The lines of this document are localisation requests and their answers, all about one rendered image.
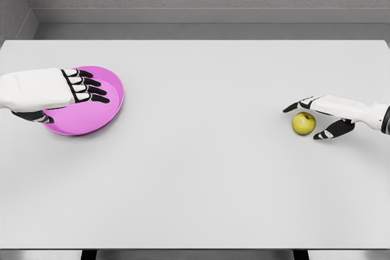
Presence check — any pink round plate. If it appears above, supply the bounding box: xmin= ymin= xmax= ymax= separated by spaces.
xmin=41 ymin=65 xmax=126 ymax=137

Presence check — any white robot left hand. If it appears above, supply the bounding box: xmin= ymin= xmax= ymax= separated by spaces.
xmin=11 ymin=67 xmax=110 ymax=125

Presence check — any yellow-green apple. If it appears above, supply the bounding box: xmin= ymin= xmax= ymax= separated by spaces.
xmin=292 ymin=111 xmax=317 ymax=136

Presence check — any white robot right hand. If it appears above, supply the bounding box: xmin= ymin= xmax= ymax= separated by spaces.
xmin=282 ymin=95 xmax=371 ymax=141

